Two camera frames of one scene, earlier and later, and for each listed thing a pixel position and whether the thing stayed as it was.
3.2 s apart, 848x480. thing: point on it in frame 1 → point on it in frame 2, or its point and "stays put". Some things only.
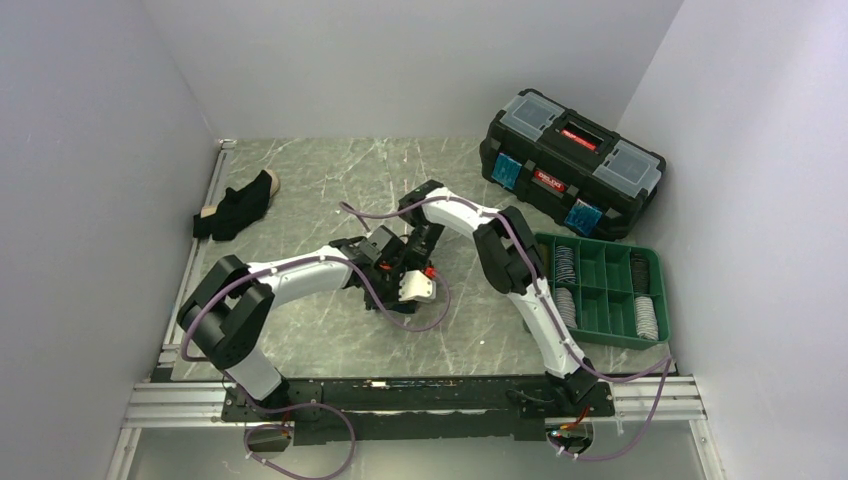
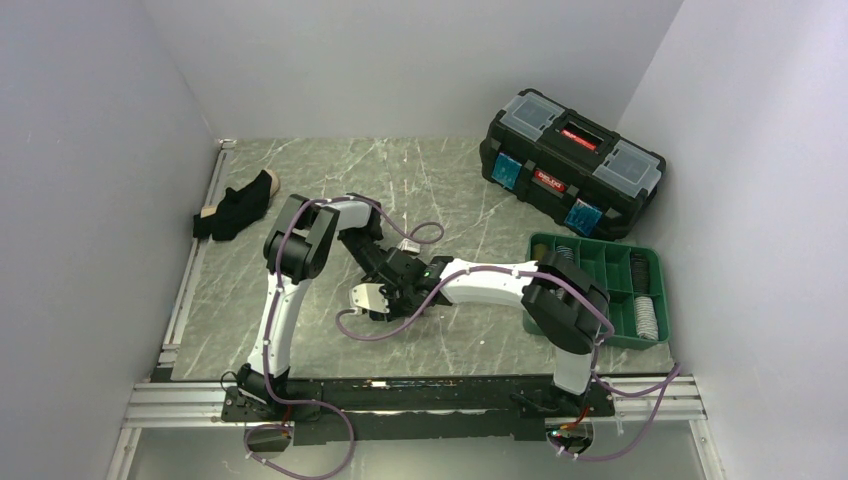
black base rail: (420, 412) stays put
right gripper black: (405, 260) → (395, 314)
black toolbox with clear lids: (571, 164) stays put
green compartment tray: (608, 292) stays put
